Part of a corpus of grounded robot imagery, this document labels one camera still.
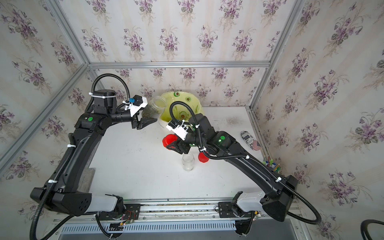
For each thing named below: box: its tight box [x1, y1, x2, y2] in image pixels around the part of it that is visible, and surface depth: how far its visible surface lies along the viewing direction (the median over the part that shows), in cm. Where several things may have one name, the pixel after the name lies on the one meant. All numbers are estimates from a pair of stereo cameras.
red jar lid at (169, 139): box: [162, 134, 178, 148], surface depth 65 cm
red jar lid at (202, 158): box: [198, 151, 209, 163], surface depth 92 cm
